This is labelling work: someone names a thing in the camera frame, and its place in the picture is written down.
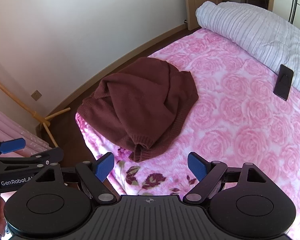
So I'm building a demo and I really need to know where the maroon knit sweater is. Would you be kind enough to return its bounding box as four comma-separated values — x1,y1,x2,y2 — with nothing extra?
76,57,199,162

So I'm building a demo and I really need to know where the white striped quilt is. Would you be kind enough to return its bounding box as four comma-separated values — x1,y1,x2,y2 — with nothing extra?
195,1,300,100

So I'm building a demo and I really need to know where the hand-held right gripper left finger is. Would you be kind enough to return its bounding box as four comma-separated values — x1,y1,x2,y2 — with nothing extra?
36,152,117,205

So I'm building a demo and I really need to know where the pink curtain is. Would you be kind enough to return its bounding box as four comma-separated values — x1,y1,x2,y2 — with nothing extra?
0,104,53,160

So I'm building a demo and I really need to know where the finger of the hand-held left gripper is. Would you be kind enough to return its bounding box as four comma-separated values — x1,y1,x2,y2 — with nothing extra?
0,147,65,167
0,138,26,156

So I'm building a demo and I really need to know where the black phone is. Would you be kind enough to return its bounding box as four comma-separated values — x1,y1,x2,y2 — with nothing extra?
274,64,294,101

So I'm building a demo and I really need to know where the pink rose pattern blanket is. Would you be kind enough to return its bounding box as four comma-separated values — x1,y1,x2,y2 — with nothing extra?
75,27,300,238

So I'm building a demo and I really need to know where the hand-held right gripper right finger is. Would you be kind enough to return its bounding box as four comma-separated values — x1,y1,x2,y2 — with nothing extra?
182,152,269,204

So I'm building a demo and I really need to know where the bamboo pole rack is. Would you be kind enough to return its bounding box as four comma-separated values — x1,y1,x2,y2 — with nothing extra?
0,72,71,148

